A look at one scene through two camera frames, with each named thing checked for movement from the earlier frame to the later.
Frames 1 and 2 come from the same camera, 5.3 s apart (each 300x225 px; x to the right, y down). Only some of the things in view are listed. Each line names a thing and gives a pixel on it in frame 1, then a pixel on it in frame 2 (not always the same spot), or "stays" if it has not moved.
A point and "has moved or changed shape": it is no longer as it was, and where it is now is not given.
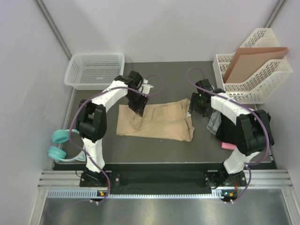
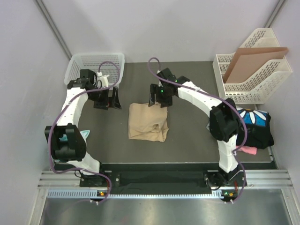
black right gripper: [193, 106] to [154, 89]
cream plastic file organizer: [258, 89] stays
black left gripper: [138, 108] to [104, 104]
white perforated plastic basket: [93, 71] stays
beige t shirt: [170, 120] has moved or changed shape
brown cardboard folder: [247, 60] stays
